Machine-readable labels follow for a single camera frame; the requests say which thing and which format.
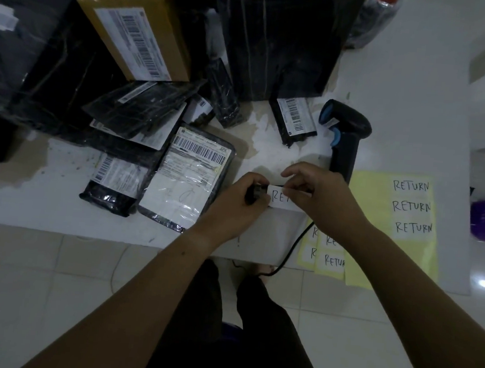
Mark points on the person's right hand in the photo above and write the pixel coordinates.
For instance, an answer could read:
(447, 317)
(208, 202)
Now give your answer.
(329, 204)

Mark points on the person's right forearm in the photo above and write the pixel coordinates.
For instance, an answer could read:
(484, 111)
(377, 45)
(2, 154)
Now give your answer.
(417, 315)

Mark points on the rows of white handwritten stickers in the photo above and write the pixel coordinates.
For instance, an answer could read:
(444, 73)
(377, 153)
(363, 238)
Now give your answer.
(412, 207)

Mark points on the person's left hand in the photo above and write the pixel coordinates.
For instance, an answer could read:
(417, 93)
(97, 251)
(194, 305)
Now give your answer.
(230, 208)

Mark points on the person's right thumb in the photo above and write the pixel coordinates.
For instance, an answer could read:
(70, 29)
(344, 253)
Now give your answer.
(299, 189)

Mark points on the large yellow sticker backing sheet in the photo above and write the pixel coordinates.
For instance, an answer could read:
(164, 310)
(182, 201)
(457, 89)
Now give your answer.
(373, 193)

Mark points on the black barcode scanner blue trigger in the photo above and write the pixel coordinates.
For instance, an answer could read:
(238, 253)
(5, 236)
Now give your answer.
(347, 152)

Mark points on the person's foot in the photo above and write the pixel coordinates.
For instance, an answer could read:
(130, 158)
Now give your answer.
(263, 271)

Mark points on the flat black plastic parcel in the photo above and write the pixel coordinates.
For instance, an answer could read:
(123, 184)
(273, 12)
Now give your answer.
(147, 105)

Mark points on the small black parcel barcode label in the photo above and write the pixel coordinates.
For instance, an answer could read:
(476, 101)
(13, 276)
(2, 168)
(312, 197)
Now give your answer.
(294, 120)

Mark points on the small yellow sticker backing sheet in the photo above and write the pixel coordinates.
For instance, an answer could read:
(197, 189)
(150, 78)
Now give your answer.
(319, 269)

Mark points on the black marker pen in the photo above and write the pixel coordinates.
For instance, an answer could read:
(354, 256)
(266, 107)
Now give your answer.
(251, 194)

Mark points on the flat clear-wrapped labelled parcel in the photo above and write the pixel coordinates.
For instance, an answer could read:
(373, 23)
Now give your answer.
(188, 177)

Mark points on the black pouch parcel white label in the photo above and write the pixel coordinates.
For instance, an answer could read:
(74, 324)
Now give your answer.
(113, 183)

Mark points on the bubble-wrapped red item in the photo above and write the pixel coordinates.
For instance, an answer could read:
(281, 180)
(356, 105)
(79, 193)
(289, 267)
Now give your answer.
(373, 19)

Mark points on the person's left fingers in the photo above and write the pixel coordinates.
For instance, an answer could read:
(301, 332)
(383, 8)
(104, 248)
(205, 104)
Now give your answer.
(261, 206)

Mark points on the person's black trousers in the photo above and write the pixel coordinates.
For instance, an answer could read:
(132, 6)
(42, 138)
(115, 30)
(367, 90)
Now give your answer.
(195, 338)

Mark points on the large black plastic parcel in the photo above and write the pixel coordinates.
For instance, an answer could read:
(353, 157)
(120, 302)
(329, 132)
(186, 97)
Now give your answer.
(73, 86)

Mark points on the narrow black wrapped parcel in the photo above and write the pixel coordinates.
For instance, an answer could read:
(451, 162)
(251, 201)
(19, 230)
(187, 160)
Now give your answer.
(225, 95)

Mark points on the tall black wrapped box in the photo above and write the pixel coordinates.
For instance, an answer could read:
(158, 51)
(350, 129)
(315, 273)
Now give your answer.
(280, 45)

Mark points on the person's left forearm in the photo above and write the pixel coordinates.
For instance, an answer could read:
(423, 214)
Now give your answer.
(139, 300)

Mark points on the small black labelled packet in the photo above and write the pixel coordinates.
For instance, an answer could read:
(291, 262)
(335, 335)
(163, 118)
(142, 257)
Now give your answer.
(198, 111)

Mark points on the white handwritten label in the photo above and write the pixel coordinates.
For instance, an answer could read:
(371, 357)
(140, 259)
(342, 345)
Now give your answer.
(285, 203)

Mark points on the black parcel with white tape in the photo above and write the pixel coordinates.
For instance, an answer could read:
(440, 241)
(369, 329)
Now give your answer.
(26, 44)

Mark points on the parcel with large white label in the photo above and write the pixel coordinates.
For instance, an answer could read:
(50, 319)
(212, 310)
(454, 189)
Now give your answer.
(162, 135)

